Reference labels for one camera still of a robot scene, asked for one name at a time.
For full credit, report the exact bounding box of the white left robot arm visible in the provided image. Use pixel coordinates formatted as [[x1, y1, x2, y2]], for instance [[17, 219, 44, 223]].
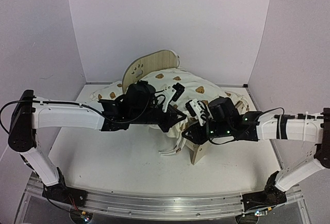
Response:
[[6, 81, 187, 206]]

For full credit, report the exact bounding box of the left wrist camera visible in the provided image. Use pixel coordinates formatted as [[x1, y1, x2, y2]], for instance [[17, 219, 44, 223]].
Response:
[[162, 83, 185, 113]]

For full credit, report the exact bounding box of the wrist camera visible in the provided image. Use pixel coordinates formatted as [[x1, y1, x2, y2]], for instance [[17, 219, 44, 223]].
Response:
[[185, 99, 210, 126], [162, 83, 185, 113]]

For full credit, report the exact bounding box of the large bear print cushion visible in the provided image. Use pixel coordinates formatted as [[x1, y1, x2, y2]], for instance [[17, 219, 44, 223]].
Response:
[[123, 52, 250, 157]]

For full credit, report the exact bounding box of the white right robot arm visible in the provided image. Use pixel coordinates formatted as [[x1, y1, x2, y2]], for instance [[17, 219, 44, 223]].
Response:
[[182, 97, 329, 213]]

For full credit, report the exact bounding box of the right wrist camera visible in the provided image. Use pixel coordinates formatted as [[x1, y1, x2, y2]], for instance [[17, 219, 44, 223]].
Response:
[[185, 99, 210, 126]]

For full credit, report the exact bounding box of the small bear print pillow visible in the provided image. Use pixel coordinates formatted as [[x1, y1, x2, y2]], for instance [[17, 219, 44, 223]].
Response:
[[90, 81, 123, 102]]

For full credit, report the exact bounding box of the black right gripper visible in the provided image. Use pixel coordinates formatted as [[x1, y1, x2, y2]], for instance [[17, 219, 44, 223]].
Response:
[[182, 121, 233, 146]]

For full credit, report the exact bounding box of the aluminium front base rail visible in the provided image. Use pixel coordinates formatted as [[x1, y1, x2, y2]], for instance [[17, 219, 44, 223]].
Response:
[[23, 182, 310, 224]]

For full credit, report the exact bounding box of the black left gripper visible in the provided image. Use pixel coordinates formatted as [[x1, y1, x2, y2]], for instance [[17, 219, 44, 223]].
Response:
[[130, 104, 187, 133]]

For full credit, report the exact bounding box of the wooden pet bed frame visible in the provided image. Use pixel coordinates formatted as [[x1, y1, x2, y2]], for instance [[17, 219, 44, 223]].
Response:
[[121, 49, 245, 165]]

